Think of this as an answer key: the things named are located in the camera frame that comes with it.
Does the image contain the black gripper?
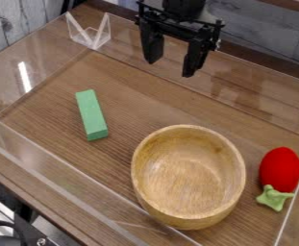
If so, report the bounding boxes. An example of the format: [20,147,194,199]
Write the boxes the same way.
[138,0,225,78]

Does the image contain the black cable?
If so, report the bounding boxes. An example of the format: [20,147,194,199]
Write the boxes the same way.
[0,219,28,246]

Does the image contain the wooden bowl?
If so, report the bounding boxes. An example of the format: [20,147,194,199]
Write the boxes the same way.
[131,124,247,231]

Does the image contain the red plush strawberry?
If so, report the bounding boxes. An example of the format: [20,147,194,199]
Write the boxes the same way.
[255,147,299,211]

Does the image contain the black metal bracket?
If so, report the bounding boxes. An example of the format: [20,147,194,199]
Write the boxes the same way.
[13,214,50,246]

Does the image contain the clear acrylic tray walls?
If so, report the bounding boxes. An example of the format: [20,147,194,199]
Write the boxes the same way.
[0,17,299,246]

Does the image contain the green rectangular block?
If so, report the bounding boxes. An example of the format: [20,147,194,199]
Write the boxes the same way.
[76,89,108,141]

